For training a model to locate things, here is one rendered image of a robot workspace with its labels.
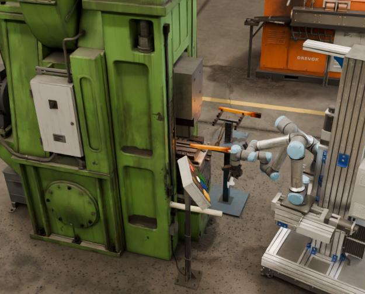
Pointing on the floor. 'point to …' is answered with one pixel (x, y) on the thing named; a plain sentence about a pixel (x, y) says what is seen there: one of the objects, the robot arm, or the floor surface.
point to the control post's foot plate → (188, 279)
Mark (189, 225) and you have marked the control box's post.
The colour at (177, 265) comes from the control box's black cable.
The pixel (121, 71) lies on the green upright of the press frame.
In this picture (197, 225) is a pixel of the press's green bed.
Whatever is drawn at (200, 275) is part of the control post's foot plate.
